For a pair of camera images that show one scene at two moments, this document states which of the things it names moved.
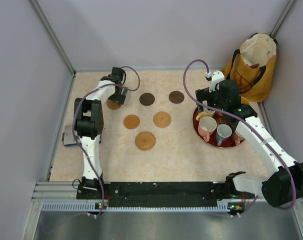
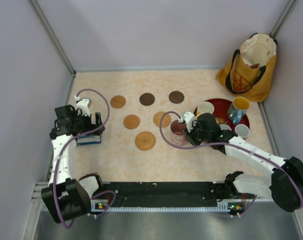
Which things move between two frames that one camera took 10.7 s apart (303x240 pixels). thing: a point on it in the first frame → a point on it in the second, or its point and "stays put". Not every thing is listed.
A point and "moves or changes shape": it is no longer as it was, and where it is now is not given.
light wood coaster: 131,121 stays put
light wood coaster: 113,105 moves or changes shape
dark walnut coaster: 147,99 stays put
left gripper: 120,97 → 77,114
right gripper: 204,95 → 190,136
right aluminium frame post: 278,24 stays put
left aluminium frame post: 54,38 stays put
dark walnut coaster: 176,97 stays put
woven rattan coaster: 145,141 stays put
